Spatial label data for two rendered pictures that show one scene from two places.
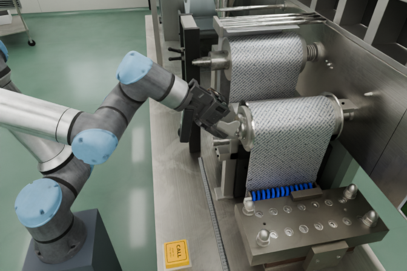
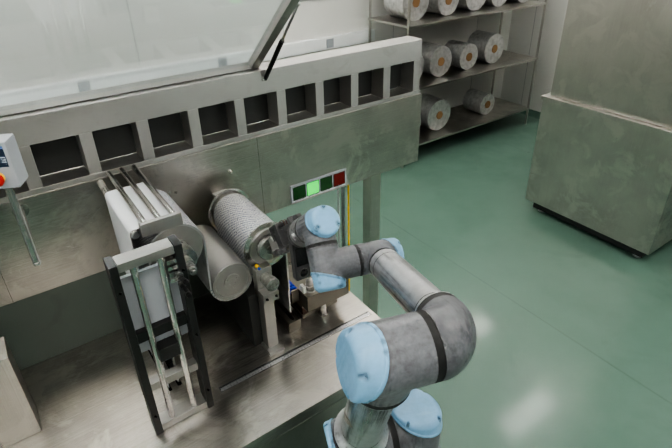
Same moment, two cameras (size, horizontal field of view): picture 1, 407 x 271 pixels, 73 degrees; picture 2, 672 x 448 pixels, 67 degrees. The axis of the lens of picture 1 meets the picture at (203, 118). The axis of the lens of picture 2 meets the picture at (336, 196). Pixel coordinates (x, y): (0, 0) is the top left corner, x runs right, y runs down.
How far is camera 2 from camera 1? 1.46 m
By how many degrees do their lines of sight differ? 89
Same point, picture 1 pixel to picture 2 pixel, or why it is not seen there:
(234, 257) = (337, 320)
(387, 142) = (261, 182)
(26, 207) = (432, 405)
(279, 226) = not seen: hidden behind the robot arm
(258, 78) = not seen: hidden behind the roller
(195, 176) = (256, 381)
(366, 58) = (209, 155)
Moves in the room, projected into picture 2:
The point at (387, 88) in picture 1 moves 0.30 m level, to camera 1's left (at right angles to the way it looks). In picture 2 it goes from (238, 156) to (266, 195)
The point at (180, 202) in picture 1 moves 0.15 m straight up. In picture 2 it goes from (302, 379) to (300, 341)
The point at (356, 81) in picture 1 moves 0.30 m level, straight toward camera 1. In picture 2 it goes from (210, 175) to (301, 179)
